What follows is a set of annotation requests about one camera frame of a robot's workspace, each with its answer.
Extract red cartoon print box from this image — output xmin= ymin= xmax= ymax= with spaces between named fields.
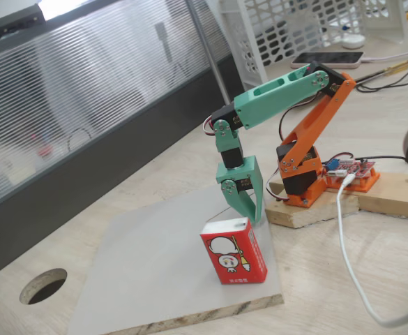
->
xmin=199 ymin=216 xmax=269 ymax=285

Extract wooden plank under arm base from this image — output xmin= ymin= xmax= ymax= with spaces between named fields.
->
xmin=264 ymin=181 xmax=361 ymax=230

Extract black depth camera sensor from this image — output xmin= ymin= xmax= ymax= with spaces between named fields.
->
xmin=0 ymin=3 xmax=45 ymax=38

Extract grey laminated chipboard panel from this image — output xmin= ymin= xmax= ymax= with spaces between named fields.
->
xmin=66 ymin=181 xmax=284 ymax=335

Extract red controller circuit board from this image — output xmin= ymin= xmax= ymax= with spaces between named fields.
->
xmin=320 ymin=156 xmax=377 ymax=179

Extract large white lattice basket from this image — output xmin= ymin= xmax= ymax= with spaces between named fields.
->
xmin=219 ymin=0 xmax=365 ymax=92

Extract wooden plank under controller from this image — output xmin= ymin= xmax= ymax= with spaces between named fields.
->
xmin=356 ymin=172 xmax=408 ymax=221

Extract smartphone in pink case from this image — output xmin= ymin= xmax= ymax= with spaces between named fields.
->
xmin=290 ymin=51 xmax=365 ymax=70

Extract white earbuds case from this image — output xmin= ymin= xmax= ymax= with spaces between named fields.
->
xmin=341 ymin=34 xmax=366 ymax=50

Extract frosted glass desk partition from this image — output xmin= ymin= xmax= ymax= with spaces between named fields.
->
xmin=0 ymin=0 xmax=243 ymax=285

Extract small white lattice basket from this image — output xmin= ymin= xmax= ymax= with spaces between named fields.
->
xmin=360 ymin=0 xmax=408 ymax=45

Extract white USB cable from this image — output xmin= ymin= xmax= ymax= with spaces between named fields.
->
xmin=335 ymin=174 xmax=408 ymax=328

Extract orange controller board mount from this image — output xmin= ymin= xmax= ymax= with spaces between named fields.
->
xmin=324 ymin=167 xmax=381 ymax=193

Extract grey metal partition post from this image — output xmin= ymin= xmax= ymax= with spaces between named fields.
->
xmin=186 ymin=0 xmax=229 ymax=99

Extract black controller power cable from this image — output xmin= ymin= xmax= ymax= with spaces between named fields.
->
xmin=355 ymin=154 xmax=408 ymax=163

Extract thin black cables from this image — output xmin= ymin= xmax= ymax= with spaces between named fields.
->
xmin=355 ymin=52 xmax=408 ymax=94

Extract yellow handled screwdriver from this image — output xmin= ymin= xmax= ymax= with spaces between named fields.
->
xmin=355 ymin=59 xmax=408 ymax=82

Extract pale pink phone cable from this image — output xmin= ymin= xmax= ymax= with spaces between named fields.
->
xmin=360 ymin=47 xmax=408 ymax=64

